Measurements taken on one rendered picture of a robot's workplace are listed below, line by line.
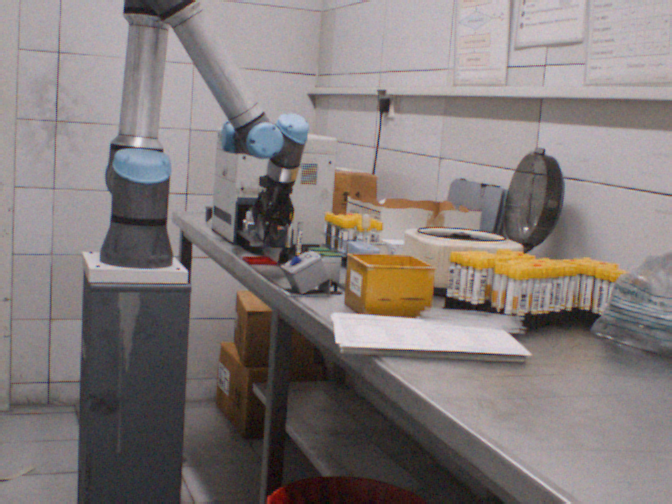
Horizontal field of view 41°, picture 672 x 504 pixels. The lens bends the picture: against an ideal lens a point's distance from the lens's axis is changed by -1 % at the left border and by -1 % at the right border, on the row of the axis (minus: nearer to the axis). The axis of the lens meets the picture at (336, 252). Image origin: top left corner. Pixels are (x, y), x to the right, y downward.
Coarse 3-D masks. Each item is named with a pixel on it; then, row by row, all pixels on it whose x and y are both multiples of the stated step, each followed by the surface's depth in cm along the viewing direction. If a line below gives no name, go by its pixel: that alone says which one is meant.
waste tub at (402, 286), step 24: (360, 264) 166; (384, 264) 176; (408, 264) 178; (360, 288) 166; (384, 288) 164; (408, 288) 165; (432, 288) 166; (360, 312) 166; (384, 312) 164; (408, 312) 166
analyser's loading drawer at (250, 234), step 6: (240, 228) 243; (252, 228) 232; (240, 234) 238; (246, 234) 232; (252, 234) 227; (252, 240) 227; (258, 240) 227; (270, 240) 228; (258, 246) 228; (264, 246) 228; (270, 246) 229
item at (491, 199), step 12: (456, 180) 257; (456, 192) 256; (468, 192) 248; (480, 192) 241; (492, 192) 234; (504, 192) 230; (456, 204) 254; (468, 204) 247; (480, 204) 240; (492, 204) 233; (504, 204) 229; (492, 216) 232; (480, 228) 237; (492, 228) 230
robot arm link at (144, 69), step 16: (128, 0) 190; (128, 16) 190; (144, 16) 189; (128, 32) 193; (144, 32) 190; (160, 32) 192; (128, 48) 192; (144, 48) 191; (160, 48) 193; (128, 64) 192; (144, 64) 191; (160, 64) 193; (128, 80) 193; (144, 80) 192; (160, 80) 194; (128, 96) 193; (144, 96) 192; (160, 96) 196; (128, 112) 193; (144, 112) 193; (128, 128) 193; (144, 128) 194; (112, 144) 194; (128, 144) 192; (144, 144) 193; (160, 144) 198; (112, 160) 194
